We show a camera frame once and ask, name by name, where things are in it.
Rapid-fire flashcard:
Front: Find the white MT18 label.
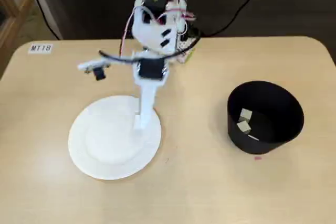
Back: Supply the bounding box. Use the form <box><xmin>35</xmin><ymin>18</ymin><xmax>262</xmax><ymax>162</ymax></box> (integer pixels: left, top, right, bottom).
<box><xmin>28</xmin><ymin>43</ymin><xmax>54</xmax><ymax>55</ymax></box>

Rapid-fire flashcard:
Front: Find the black pot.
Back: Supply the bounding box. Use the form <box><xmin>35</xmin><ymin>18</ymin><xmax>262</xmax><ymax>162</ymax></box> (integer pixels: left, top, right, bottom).
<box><xmin>226</xmin><ymin>80</ymin><xmax>305</xmax><ymax>155</ymax></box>

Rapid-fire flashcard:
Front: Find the green base mat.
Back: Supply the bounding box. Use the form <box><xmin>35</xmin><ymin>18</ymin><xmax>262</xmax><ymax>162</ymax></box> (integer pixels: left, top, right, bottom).
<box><xmin>181</xmin><ymin>48</ymin><xmax>196</xmax><ymax>64</ymax></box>

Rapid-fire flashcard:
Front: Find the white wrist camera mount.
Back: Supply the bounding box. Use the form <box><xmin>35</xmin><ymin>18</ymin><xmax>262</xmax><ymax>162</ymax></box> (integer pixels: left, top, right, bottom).
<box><xmin>77</xmin><ymin>60</ymin><xmax>111</xmax><ymax>82</ymax></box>

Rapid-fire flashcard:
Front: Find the white furniture panel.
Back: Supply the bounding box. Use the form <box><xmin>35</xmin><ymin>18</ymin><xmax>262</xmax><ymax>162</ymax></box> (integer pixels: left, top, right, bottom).
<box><xmin>25</xmin><ymin>0</ymin><xmax>65</xmax><ymax>41</ymax></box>

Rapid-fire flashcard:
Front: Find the wooden shelf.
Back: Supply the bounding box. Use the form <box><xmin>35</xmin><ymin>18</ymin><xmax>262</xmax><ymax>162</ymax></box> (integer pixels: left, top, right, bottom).
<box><xmin>0</xmin><ymin>0</ymin><xmax>36</xmax><ymax>78</ymax></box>

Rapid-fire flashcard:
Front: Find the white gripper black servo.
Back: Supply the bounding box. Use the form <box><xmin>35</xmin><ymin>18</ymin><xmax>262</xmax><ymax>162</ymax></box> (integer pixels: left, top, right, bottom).
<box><xmin>132</xmin><ymin>50</ymin><xmax>170</xmax><ymax>131</ymax></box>

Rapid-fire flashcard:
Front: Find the black power cable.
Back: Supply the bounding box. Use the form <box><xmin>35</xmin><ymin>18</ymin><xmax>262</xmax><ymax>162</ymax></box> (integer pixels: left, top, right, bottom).
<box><xmin>199</xmin><ymin>0</ymin><xmax>263</xmax><ymax>38</ymax></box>

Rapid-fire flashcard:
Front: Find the white paper plate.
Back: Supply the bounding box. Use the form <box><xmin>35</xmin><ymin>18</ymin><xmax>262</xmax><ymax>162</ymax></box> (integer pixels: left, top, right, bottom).
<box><xmin>68</xmin><ymin>95</ymin><xmax>162</xmax><ymax>180</ymax></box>

